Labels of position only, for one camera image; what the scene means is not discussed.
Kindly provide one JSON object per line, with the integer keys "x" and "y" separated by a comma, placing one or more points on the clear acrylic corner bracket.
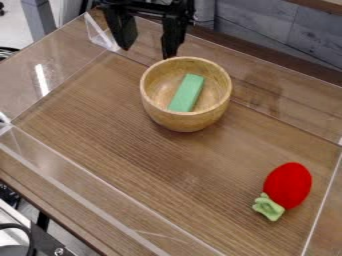
{"x": 100, "y": 36}

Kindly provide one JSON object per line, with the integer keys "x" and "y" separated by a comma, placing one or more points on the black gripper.
{"x": 122, "y": 24}

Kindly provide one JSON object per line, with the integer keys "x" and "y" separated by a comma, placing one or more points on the black table leg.
{"x": 43, "y": 221}

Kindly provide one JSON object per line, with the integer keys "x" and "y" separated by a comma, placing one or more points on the red plush strawberry toy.
{"x": 287, "y": 188}

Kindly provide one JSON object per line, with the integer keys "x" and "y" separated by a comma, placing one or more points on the green rectangular block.
{"x": 186, "y": 96}

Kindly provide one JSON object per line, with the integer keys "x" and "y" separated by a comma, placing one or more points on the brown wooden bowl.
{"x": 160, "y": 84}

